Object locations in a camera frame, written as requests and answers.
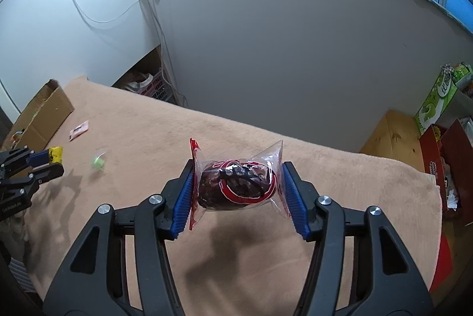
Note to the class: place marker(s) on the white basket with items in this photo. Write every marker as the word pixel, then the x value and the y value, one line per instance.
pixel 157 86

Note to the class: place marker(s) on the green printed carton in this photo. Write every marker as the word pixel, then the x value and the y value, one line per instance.
pixel 439 97

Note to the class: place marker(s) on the pale green wrapped candy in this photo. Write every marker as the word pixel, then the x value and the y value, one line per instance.
pixel 99 162

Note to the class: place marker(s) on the person's left hand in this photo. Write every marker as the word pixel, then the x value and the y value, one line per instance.
pixel 16 234

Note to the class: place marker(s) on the brown cardboard box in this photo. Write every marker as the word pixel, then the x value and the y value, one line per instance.
pixel 40 116

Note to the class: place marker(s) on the peach table blanket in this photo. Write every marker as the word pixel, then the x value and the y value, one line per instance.
pixel 240 138

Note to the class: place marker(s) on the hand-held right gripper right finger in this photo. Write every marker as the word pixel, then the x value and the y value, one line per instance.
pixel 293 197

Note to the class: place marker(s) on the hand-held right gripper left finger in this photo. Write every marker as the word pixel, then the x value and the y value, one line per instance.
pixel 184 197

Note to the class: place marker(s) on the pink and white candy packet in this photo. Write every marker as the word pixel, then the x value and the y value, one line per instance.
pixel 79 130

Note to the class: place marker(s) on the yellow candy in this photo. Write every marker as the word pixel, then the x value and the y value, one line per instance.
pixel 56 154

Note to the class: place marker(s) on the red cardboard box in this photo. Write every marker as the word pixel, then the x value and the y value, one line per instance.
pixel 430 153

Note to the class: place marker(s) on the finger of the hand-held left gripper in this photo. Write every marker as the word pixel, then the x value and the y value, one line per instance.
pixel 44 173
pixel 37 159

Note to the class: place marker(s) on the date snack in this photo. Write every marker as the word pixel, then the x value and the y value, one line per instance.
pixel 232 186

